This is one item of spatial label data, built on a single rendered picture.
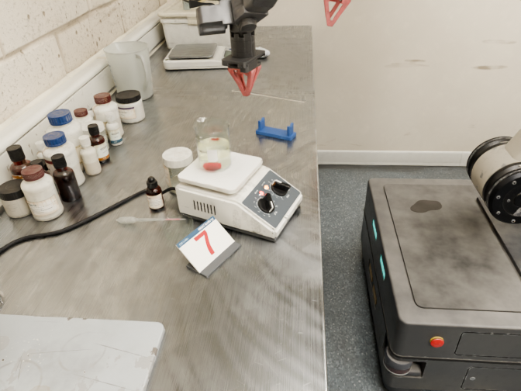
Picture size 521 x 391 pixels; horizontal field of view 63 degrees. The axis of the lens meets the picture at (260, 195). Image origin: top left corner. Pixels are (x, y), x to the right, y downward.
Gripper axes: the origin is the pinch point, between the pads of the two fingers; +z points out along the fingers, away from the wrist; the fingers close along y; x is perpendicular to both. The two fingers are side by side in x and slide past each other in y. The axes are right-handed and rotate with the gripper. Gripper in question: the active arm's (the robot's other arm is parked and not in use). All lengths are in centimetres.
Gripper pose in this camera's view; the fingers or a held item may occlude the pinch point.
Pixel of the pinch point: (246, 92)
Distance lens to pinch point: 107.1
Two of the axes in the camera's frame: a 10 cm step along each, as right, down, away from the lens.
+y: -4.6, 5.2, -7.2
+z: 0.4, 8.2, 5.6
